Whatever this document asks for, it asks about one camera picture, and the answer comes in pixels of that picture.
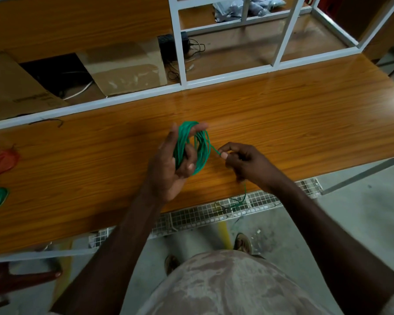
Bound person's left hand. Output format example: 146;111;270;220
141;122;209;205

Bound person's right hand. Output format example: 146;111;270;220
218;142;285;194

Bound person's right forearm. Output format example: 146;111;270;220
266;179;394;315

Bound person's left forearm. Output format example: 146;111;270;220
50;189;172;315

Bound brown cardboard box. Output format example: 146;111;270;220
0;41;169;123

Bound person's right shoe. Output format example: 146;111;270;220
233;233;253;255

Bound person's shoe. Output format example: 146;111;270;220
233;233;253;255
164;255;181;277

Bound black power adapter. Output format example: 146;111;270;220
157;31;190;61

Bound person's left shoe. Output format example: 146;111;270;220
164;255;181;277

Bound camouflage shirt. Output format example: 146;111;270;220
136;249;394;315

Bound grey plastic bag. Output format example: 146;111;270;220
213;0;287;23

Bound red plastic chair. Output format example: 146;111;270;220
0;262;63;313

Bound white wire mesh tray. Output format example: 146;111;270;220
88;178;323;249

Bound black cables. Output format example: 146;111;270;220
166;38;206;83

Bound white cable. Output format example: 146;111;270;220
63;81;94;101

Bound white metal frame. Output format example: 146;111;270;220
0;0;394;133

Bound short black wire piece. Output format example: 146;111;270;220
28;119;65;128

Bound orange wire coil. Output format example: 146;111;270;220
0;146;22;191

